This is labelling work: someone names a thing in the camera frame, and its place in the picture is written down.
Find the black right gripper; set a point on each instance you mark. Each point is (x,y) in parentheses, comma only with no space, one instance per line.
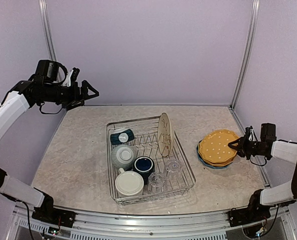
(238,146)

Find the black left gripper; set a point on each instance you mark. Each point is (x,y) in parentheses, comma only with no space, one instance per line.
(74,95)

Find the yellow polka dot plate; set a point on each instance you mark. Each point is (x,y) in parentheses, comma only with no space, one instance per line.
(223,136)
(216,154)

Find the blue polka dot plate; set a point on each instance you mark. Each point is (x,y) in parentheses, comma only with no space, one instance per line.
(208,165)

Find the cream bird pattern plate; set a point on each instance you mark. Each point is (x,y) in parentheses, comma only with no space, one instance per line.
(165,135)

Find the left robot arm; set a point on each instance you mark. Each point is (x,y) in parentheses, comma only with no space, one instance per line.
(23,96)

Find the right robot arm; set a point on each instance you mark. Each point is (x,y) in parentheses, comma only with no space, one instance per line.
(284,176)

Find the teal white ceramic bowl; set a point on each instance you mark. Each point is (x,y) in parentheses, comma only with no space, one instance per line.
(121,136)

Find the clear glass right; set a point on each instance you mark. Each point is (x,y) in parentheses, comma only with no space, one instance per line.
(173,170)

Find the clear glass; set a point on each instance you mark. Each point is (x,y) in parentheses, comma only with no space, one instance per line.
(173,170)
(157,183)

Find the grey striped ceramic bowl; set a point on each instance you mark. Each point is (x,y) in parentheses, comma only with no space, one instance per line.
(123,156)

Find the clear glass left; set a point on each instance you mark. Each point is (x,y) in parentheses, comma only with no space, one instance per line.
(157,183)

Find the dark blue mug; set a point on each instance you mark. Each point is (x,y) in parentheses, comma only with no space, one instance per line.
(144,166)

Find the white ceramic mug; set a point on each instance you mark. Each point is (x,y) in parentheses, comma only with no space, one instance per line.
(129,184)

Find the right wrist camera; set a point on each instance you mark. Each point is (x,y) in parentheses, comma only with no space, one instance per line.
(268,132)

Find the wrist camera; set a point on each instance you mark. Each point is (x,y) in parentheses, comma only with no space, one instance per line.
(268,132)
(47,72)

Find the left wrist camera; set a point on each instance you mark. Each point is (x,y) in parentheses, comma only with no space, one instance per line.
(47,72)

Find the right aluminium corner post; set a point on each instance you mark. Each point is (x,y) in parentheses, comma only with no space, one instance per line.
(247,53)

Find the aluminium corner post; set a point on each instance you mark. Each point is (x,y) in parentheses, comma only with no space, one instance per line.
(247,53)
(47,29)

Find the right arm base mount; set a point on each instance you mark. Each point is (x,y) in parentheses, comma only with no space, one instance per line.
(254,212)

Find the aluminium front rail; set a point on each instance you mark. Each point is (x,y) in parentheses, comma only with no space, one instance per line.
(92,225)

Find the metal wire dish rack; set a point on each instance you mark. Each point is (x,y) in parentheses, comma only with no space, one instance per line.
(145,131)

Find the left aluminium corner post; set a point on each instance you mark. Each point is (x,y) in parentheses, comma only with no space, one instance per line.
(47,29)

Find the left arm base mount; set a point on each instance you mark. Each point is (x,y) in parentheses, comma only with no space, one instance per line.
(47,213)

